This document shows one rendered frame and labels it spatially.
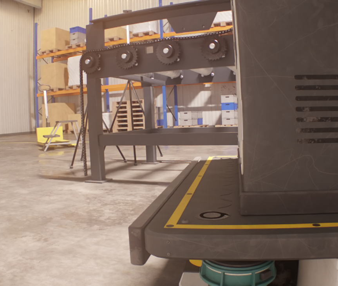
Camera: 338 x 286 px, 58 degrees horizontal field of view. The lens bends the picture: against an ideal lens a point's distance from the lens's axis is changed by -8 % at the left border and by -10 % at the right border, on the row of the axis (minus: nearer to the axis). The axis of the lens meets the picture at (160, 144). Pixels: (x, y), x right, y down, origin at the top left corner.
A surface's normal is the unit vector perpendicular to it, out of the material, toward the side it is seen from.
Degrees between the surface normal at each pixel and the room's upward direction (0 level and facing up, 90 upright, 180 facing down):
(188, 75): 90
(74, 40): 90
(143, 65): 90
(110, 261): 0
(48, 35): 90
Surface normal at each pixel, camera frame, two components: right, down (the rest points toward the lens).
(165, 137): -0.39, 0.09
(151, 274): -0.04, -1.00
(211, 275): -0.87, 0.07
